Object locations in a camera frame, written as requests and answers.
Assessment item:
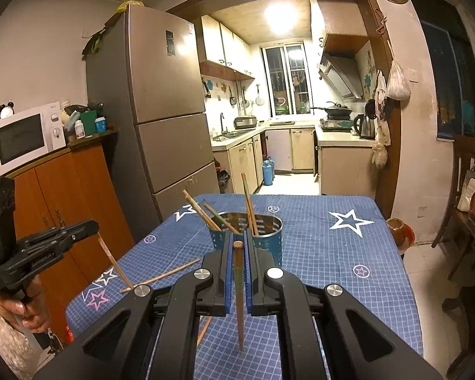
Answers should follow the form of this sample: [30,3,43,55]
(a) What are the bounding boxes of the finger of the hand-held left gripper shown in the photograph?
[21,219,100,255]

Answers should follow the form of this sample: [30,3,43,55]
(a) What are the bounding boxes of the blue checked star tablecloth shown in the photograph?
[65,193,424,380]

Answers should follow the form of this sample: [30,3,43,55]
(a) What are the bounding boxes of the brown wooden chopstick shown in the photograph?
[246,195,259,237]
[233,241,245,352]
[196,316,213,348]
[241,173,256,235]
[203,203,241,235]
[120,258,202,294]
[182,189,223,231]
[97,233,135,290]

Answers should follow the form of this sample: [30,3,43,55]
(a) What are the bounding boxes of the black wok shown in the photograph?
[309,102,351,118]

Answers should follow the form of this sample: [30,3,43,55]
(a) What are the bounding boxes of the dark curtained window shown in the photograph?
[419,7,475,142]

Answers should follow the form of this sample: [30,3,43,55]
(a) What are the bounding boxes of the white microwave oven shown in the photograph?
[0,102,67,177]

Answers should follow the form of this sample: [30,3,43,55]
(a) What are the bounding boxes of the kitchen window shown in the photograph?
[263,44,314,118]

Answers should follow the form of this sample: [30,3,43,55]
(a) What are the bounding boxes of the blue gas cylinder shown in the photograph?
[262,157,275,187]

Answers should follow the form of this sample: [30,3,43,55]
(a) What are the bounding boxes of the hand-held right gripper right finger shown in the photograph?
[245,240,443,380]

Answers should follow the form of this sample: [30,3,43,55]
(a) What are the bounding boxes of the gas stove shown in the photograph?
[320,119,353,132]

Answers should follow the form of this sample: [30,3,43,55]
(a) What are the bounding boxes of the white hanging plastic bag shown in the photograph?
[385,61,412,101]

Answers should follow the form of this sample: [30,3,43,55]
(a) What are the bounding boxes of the silver countertop cooker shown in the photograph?
[233,115,258,130]

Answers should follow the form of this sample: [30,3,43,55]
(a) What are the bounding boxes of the grey refrigerator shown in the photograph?
[85,3,221,243]

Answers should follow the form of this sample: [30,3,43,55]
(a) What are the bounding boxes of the person's left forearm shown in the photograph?
[0,296,39,380]

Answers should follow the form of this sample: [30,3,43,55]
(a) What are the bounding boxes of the hanging cloth bags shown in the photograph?
[371,70,393,169]

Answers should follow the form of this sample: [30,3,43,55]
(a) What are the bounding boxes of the range hood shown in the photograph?
[318,55,365,100]

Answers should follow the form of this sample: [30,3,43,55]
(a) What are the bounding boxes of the steel electric kettle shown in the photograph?
[354,113,377,140]

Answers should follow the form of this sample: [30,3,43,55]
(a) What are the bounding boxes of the orange wooden cabinet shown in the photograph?
[6,128,136,339]

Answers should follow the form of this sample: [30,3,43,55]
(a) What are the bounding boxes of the green box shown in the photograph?
[80,111,97,136]

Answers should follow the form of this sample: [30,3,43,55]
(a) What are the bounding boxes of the upper kitchen cabinets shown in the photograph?
[200,15,256,81]

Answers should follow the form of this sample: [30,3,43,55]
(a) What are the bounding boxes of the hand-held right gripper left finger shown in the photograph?
[34,241,232,380]

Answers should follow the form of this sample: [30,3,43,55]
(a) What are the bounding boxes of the kitchen base cabinets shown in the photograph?
[211,123,377,195]

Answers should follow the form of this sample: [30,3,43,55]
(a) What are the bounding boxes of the blue perforated utensil holder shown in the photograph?
[206,212,283,270]

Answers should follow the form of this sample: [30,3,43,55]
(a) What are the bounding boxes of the ceiling light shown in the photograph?
[264,2,300,35]

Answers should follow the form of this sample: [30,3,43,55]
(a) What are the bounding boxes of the dark wooden chair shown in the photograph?
[433,134,475,314]

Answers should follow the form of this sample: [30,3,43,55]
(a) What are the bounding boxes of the person's left hand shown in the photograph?
[0,279,51,334]

